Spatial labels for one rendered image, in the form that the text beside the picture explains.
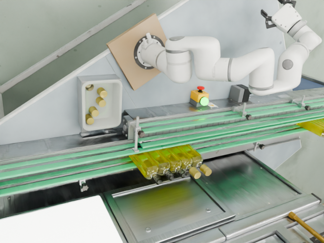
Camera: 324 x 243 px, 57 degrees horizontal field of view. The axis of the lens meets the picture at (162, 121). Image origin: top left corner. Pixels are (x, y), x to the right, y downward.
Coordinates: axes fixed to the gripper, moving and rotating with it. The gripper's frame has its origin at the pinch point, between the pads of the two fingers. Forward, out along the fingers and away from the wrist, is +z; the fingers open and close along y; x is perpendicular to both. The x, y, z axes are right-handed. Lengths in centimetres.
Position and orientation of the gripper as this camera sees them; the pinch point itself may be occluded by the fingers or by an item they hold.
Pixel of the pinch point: (270, 5)
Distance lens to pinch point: 156.0
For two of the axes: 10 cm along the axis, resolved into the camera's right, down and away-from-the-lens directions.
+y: -7.4, 6.6, 1.4
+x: 2.6, 0.9, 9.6
